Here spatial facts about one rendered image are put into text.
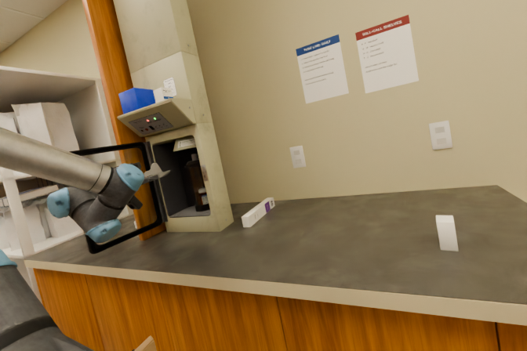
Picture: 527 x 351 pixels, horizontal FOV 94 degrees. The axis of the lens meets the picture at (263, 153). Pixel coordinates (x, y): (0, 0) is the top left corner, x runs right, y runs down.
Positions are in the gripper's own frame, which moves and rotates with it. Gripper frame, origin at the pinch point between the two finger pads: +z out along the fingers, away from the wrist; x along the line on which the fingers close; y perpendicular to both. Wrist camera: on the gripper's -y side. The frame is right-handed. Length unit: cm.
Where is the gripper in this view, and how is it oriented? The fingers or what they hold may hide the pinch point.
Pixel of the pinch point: (158, 174)
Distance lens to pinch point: 106.8
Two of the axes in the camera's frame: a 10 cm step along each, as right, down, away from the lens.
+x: -8.9, 1.5, 4.4
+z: 4.0, -2.3, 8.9
